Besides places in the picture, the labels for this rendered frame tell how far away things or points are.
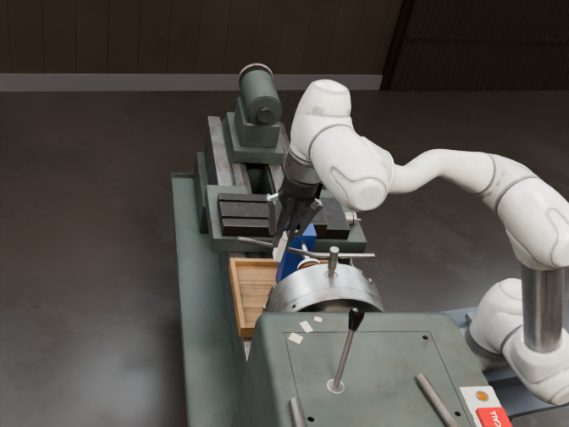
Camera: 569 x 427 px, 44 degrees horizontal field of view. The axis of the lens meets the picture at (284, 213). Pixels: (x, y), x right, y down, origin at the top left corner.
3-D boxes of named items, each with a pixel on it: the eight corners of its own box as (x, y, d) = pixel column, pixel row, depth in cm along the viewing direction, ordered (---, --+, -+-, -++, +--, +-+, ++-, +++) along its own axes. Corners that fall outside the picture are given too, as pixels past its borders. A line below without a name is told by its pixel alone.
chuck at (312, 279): (377, 367, 192) (396, 283, 172) (262, 376, 186) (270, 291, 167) (368, 341, 198) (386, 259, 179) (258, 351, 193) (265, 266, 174)
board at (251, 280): (356, 336, 210) (360, 327, 207) (239, 337, 201) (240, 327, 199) (334, 268, 233) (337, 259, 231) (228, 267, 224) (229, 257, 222)
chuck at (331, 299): (380, 377, 189) (400, 293, 170) (265, 387, 183) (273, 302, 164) (377, 367, 191) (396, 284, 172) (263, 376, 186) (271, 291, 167)
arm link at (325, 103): (278, 135, 145) (300, 173, 136) (297, 69, 136) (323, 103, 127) (324, 137, 150) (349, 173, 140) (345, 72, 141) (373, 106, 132)
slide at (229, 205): (347, 240, 237) (350, 230, 234) (222, 236, 227) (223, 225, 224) (335, 207, 251) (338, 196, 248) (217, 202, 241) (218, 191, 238)
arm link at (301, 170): (285, 136, 146) (278, 160, 149) (293, 161, 139) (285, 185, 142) (326, 141, 149) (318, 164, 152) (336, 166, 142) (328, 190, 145)
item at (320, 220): (324, 236, 229) (328, 224, 226) (295, 235, 226) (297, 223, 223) (312, 198, 245) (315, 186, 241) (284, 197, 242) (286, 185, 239)
